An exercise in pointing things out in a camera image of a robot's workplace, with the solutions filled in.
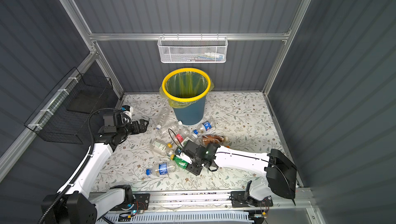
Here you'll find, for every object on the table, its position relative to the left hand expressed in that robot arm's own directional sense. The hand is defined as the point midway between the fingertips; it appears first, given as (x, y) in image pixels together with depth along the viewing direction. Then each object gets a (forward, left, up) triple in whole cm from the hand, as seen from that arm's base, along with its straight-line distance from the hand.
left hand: (140, 123), depth 82 cm
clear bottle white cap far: (+16, -9, -15) cm, 23 cm away
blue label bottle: (+4, -36, -13) cm, 38 cm away
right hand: (-20, -28, -11) cm, 36 cm away
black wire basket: (-2, +31, +11) cm, 33 cm away
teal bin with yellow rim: (+15, -29, -14) cm, 36 cm away
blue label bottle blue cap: (-21, -12, -13) cm, 27 cm away
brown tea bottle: (-5, -41, -12) cm, 43 cm away
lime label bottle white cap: (-2, -28, -15) cm, 32 cm away
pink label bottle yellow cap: (-3, -19, -14) cm, 24 cm away
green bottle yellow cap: (-20, -22, -7) cm, 30 cm away
